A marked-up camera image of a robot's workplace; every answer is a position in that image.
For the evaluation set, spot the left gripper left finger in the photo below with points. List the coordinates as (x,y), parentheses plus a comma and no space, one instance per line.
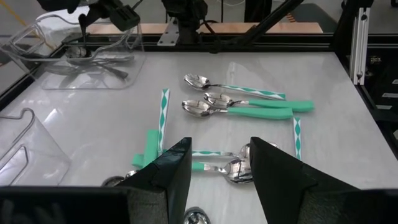
(168,186)

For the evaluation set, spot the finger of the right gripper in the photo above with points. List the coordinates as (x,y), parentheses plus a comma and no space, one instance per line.
(59,4)
(84,23)

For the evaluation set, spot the plywood base board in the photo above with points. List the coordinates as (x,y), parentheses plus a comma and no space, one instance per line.
(280,28)

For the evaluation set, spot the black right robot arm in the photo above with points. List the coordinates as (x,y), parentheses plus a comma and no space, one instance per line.
(186,12)

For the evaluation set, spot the silver mounting bracket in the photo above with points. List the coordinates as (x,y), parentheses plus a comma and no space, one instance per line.
(169,35)

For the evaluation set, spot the black metal spoon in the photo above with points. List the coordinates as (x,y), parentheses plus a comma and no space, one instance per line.
(119,74)
(76,52)
(113,181)

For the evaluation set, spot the spoons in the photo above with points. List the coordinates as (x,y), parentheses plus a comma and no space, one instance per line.
(211,153)

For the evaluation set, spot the silver aluminium post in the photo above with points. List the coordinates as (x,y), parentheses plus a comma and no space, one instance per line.
(357,46)

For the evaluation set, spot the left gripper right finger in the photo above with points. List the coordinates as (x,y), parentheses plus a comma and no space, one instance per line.
(280,180)

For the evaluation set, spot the black table frame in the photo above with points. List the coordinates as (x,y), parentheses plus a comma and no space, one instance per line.
(280,42)

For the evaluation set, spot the clear plastic bin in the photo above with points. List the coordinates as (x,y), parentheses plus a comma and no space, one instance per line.
(37,161)
(93,82)

